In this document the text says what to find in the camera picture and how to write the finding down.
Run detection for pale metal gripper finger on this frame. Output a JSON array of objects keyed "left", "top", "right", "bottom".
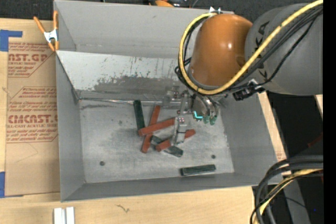
[
  {"left": 170, "top": 115, "right": 188, "bottom": 146},
  {"left": 163, "top": 88, "right": 186, "bottom": 110}
]

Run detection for brown cardboard board, red print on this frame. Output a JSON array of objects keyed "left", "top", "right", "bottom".
[{"left": 0, "top": 17, "right": 61, "bottom": 198}]

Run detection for grey metal bin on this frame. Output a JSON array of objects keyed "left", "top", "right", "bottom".
[{"left": 53, "top": 0, "right": 287, "bottom": 202}]

